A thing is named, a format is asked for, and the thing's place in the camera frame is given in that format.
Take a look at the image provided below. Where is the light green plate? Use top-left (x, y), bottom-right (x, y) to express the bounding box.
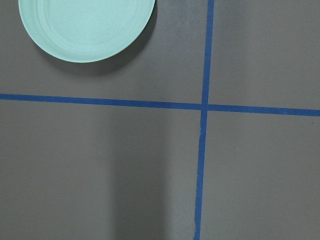
top-left (18, 0), bottom-right (155, 63)

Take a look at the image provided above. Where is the brown paper table cover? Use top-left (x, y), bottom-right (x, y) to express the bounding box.
top-left (0, 0), bottom-right (320, 240)

